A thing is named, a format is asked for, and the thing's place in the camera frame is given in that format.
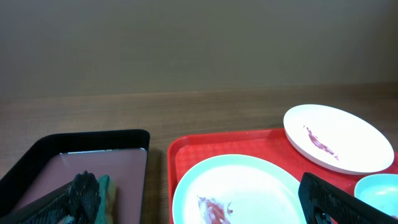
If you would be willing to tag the black water tray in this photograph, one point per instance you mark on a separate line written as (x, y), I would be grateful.
(55, 160)

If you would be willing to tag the green and yellow sponge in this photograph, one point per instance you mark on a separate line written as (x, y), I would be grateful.
(107, 192)

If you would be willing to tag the red plastic tray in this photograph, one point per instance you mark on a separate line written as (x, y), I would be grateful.
(270, 145)

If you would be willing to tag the light blue plate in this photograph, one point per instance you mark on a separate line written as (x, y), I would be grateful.
(379, 191)
(236, 188)

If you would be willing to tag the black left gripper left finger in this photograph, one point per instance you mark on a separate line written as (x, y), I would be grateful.
(79, 199)

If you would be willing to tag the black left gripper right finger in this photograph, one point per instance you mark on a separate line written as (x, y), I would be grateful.
(324, 203)

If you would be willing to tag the white plate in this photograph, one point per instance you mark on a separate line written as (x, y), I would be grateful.
(337, 140)

